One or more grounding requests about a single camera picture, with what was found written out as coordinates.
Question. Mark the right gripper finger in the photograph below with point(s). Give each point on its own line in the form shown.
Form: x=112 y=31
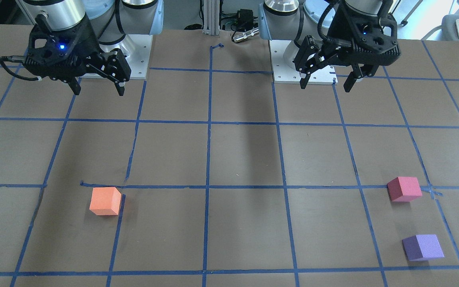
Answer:
x=74 y=86
x=120 y=86

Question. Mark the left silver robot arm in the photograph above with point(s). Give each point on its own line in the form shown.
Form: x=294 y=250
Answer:
x=284 y=19

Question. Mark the silver cylindrical connector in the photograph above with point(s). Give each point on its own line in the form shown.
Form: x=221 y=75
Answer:
x=245 y=36

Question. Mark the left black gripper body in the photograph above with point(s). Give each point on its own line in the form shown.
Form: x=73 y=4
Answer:
x=335 y=35

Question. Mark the red foam cube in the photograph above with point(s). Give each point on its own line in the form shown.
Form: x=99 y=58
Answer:
x=404 y=189

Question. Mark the aluminium frame post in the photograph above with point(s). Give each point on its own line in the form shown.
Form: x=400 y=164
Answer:
x=211 y=17

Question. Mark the purple foam cube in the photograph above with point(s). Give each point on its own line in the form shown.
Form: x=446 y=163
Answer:
x=422 y=247

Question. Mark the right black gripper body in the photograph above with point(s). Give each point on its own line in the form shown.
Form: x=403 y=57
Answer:
x=89 y=44

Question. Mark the black power adapter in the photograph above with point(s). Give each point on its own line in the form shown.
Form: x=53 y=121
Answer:
x=244 y=19

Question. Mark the orange foam cube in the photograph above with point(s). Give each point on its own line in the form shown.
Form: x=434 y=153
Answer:
x=105 y=201

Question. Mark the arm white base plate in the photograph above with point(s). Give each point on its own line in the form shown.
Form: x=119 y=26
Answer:
x=137 y=50
x=282 y=53

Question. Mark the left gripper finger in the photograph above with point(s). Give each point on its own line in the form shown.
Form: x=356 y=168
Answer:
x=355 y=76
x=304 y=79

